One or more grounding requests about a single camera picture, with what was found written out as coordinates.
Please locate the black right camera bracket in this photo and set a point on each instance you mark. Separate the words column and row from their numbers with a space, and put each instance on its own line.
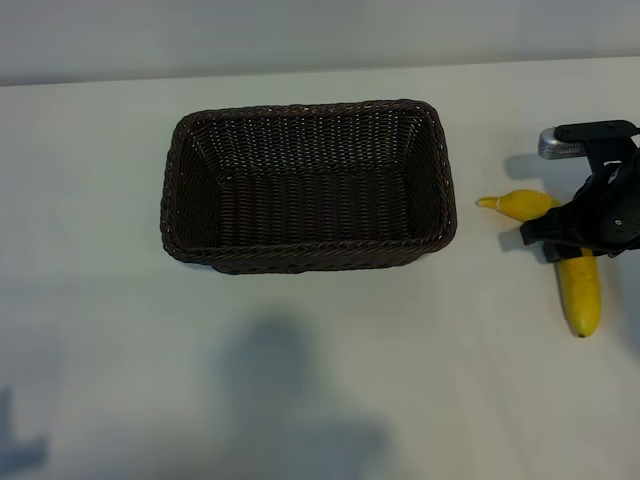
column 600, row 132

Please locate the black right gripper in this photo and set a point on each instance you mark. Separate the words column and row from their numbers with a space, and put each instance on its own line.
column 615, row 215

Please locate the yellow banana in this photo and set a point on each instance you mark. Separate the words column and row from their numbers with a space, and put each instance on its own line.
column 580, row 295

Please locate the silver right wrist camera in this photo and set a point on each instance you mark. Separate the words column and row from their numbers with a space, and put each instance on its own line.
column 560, row 147

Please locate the dark brown wicker basket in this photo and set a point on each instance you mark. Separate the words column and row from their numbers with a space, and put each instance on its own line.
column 310, row 210

